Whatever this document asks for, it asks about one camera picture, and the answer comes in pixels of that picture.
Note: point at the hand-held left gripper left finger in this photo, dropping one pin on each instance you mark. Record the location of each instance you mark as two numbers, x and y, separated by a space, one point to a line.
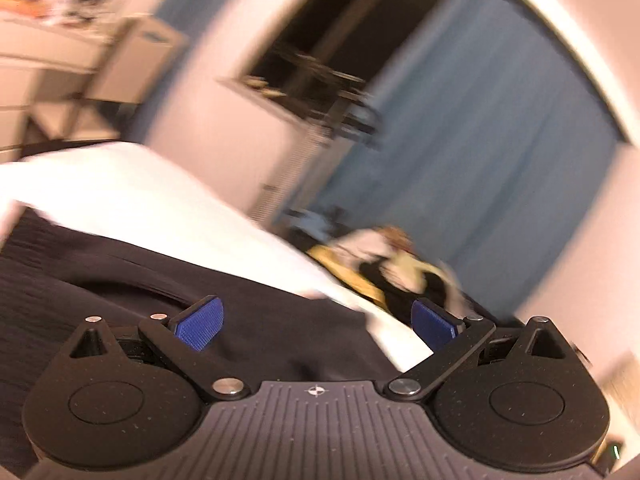
200 322

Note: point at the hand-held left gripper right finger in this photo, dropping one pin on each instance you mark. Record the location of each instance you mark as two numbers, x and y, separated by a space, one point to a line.
432 327

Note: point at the black garment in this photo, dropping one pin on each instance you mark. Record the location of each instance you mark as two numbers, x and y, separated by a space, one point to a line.
100 285

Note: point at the pile of yellow black clothes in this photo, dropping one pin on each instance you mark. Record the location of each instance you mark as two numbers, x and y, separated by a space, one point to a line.
395 270

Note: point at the blue cloth heap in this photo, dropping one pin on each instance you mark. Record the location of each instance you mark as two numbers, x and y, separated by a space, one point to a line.
315 222

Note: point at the white bed sheet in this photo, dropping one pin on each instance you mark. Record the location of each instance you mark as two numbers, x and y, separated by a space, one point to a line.
125 185

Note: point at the white radiator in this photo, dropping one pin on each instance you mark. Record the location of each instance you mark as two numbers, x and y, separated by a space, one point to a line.
287 180

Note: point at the dark metal rack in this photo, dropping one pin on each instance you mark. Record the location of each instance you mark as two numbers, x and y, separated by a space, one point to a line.
340 95

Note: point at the white dresser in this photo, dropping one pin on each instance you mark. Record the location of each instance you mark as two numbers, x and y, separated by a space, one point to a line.
35 75

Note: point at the dark window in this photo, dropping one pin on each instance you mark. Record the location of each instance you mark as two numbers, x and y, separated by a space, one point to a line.
360 15

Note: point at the narrow blue curtain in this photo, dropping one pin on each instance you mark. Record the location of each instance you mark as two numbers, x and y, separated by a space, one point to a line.
200 0

